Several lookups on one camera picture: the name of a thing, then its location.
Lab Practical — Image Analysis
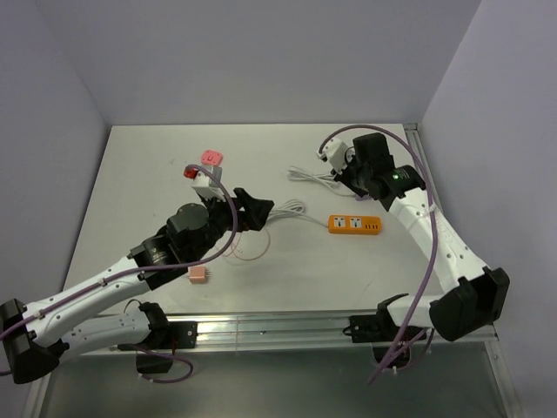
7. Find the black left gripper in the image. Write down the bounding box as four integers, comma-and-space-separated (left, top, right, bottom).
189, 186, 272, 261

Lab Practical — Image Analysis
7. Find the pink charger block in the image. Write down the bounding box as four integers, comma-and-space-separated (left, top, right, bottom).
188, 266, 210, 285

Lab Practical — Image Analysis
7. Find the aluminium mounting rail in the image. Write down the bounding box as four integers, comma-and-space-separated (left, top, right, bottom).
38, 304, 500, 358

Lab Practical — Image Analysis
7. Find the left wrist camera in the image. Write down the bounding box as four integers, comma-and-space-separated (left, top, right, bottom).
184, 168, 225, 201

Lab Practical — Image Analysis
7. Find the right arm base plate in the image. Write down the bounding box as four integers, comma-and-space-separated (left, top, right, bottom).
342, 313, 399, 343

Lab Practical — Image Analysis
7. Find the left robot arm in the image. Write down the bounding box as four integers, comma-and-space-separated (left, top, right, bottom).
1, 188, 274, 384

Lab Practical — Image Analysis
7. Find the pink flat plug adapter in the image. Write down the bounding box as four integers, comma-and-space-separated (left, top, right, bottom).
201, 150, 224, 166

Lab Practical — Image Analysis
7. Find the white orange strip cable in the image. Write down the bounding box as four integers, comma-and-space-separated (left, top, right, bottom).
265, 199, 332, 228

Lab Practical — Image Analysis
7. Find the white purple strip cable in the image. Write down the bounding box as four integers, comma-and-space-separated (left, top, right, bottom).
286, 165, 349, 195

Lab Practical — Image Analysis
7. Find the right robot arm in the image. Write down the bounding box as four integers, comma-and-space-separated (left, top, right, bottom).
320, 133, 510, 341

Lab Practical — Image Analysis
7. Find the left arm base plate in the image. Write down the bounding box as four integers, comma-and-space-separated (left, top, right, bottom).
117, 320, 199, 352

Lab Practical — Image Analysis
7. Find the orange power strip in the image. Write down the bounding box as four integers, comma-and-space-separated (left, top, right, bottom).
327, 214, 383, 235

